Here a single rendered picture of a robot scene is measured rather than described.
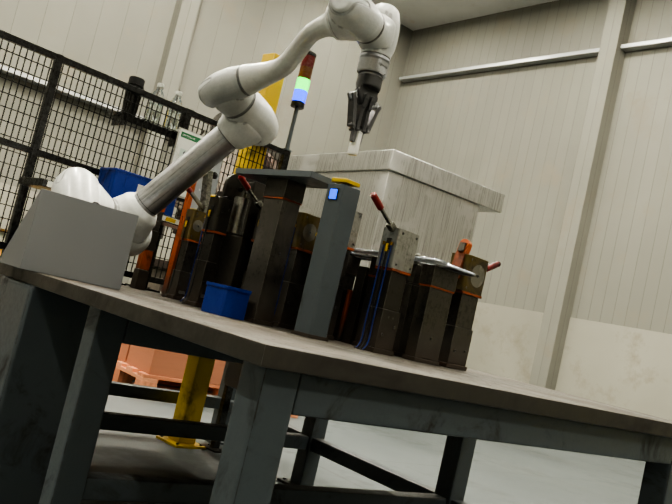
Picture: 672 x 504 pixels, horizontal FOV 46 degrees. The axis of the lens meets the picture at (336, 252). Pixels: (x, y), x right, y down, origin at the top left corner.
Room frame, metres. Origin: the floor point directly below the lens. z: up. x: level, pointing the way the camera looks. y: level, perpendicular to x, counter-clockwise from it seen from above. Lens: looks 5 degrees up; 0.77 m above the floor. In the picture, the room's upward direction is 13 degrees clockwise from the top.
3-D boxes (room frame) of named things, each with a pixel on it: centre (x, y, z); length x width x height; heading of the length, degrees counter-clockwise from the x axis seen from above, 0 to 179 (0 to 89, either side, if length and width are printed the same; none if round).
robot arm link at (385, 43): (2.23, 0.02, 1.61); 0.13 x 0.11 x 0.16; 149
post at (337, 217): (2.24, 0.02, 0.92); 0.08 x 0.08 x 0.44; 44
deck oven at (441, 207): (7.79, -0.36, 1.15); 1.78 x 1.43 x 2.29; 35
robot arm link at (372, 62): (2.24, 0.02, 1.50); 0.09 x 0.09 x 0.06
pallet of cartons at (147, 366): (5.79, 0.75, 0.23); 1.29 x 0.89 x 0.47; 125
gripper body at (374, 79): (2.24, 0.02, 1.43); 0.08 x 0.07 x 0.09; 134
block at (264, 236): (2.43, 0.20, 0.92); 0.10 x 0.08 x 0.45; 44
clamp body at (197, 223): (3.04, 0.57, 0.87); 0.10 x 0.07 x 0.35; 134
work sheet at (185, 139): (3.63, 0.75, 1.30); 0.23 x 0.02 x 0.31; 134
